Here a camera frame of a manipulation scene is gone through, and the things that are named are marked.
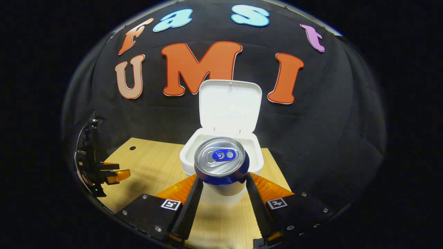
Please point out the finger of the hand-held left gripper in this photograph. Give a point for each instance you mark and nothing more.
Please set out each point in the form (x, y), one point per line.
(117, 175)
(110, 165)

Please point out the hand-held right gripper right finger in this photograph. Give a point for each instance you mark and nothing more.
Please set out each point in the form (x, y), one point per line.
(258, 207)

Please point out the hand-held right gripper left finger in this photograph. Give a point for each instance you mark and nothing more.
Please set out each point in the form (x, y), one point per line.
(192, 211)

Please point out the blue silver pop can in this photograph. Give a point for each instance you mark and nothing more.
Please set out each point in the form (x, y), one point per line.
(219, 159)

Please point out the white desktop garbage bin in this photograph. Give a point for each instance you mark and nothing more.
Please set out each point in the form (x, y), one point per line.
(228, 107)

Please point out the wooden desktop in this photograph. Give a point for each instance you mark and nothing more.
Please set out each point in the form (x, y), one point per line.
(155, 162)

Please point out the black backdrop cloth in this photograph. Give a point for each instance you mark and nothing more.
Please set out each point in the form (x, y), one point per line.
(311, 138)

